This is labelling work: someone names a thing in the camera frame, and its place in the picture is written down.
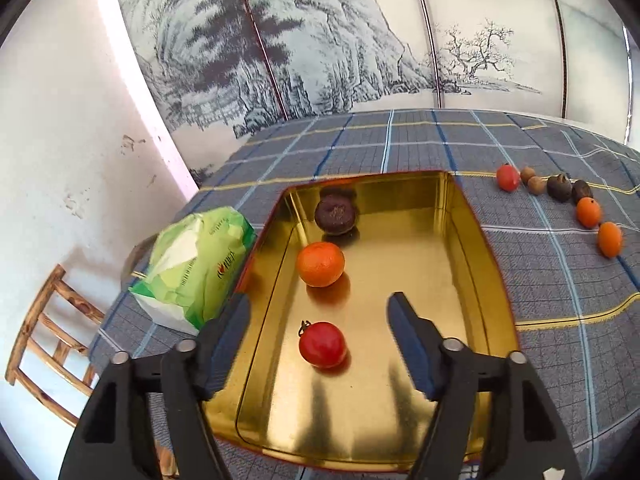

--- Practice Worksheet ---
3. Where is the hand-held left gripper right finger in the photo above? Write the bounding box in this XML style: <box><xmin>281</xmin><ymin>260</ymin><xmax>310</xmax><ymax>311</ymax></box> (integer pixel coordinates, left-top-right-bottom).
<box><xmin>387</xmin><ymin>291</ymin><xmax>584</xmax><ymax>480</ymax></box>

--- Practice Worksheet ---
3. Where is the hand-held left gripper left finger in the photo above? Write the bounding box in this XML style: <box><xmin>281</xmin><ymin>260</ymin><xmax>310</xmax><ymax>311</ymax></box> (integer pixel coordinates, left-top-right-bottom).
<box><xmin>59</xmin><ymin>292</ymin><xmax>251</xmax><ymax>480</ymax></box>

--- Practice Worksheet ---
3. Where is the red and gold metal tin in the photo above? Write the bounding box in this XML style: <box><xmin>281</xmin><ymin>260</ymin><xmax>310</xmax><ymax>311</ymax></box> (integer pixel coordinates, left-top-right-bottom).
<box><xmin>200</xmin><ymin>170</ymin><xmax>522</xmax><ymax>472</ymax></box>

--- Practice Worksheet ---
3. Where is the red round fruit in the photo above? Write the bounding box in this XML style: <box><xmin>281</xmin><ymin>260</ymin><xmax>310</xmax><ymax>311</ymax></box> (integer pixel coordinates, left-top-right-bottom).
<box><xmin>298</xmin><ymin>320</ymin><xmax>348</xmax><ymax>370</ymax></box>
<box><xmin>496</xmin><ymin>163</ymin><xmax>521</xmax><ymax>193</ymax></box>

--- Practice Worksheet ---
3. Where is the orange tangerine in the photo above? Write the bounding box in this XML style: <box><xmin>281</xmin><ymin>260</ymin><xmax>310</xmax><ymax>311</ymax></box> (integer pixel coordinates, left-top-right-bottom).
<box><xmin>297</xmin><ymin>241</ymin><xmax>346</xmax><ymax>288</ymax></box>
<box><xmin>597</xmin><ymin>221</ymin><xmax>624</xmax><ymax>259</ymax></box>
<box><xmin>576</xmin><ymin>197</ymin><xmax>602</xmax><ymax>228</ymax></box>

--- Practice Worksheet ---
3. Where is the green tissue pack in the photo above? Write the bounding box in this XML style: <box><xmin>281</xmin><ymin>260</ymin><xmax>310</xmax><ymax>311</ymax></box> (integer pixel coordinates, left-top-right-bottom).
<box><xmin>128</xmin><ymin>207</ymin><xmax>257</xmax><ymax>336</ymax></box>

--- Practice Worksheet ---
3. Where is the round brown stool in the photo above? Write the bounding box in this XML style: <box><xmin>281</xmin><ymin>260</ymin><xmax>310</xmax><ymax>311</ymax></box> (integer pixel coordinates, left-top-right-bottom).
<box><xmin>121</xmin><ymin>234</ymin><xmax>161</xmax><ymax>291</ymax></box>

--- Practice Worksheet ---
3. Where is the grey plaid tablecloth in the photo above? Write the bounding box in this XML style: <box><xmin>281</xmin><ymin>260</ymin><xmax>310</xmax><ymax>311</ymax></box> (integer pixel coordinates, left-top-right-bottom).
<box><xmin>90</xmin><ymin>109</ymin><xmax>640</xmax><ymax>480</ymax></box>

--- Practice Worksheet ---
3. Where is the wooden chair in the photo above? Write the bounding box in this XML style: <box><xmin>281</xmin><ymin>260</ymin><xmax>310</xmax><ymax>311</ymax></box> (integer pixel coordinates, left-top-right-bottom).
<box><xmin>5</xmin><ymin>264</ymin><xmax>108</xmax><ymax>428</ymax></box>

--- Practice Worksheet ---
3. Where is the landscape painting screen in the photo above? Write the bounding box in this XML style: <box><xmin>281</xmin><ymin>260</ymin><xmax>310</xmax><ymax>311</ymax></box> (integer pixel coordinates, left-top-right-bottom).
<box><xmin>111</xmin><ymin>0</ymin><xmax>629</xmax><ymax>183</ymax></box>

